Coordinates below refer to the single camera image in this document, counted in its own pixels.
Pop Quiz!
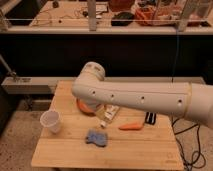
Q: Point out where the blue sponge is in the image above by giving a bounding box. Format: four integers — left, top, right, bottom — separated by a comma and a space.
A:
85, 130, 108, 147

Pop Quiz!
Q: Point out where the black bowl on bench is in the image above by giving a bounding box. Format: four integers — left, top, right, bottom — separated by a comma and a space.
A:
111, 12, 134, 26

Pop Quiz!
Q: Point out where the metal clamp bracket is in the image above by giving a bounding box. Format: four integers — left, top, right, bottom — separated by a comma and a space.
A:
0, 54, 32, 85

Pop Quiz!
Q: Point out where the orange carrot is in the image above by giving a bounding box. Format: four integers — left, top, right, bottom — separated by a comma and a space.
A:
119, 122, 143, 131

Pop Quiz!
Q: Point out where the black power cable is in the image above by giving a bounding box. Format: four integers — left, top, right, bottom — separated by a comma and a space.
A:
171, 116, 208, 171

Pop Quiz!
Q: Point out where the black rectangular brush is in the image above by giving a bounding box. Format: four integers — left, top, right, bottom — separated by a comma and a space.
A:
145, 112, 157, 125

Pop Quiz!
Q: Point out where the orange ceramic bowl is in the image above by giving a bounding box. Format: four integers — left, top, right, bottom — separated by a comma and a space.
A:
76, 99, 94, 115

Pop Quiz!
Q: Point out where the grey vertical post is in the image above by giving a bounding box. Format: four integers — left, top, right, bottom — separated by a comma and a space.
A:
87, 0, 96, 31

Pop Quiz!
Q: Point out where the white tube bottle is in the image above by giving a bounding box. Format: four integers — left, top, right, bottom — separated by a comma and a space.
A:
95, 105, 120, 128

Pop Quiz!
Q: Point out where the orange crate on bench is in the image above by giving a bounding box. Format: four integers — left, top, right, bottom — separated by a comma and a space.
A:
135, 7, 175, 26

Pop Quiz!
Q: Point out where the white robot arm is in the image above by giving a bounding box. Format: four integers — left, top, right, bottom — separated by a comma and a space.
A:
72, 62, 213, 129

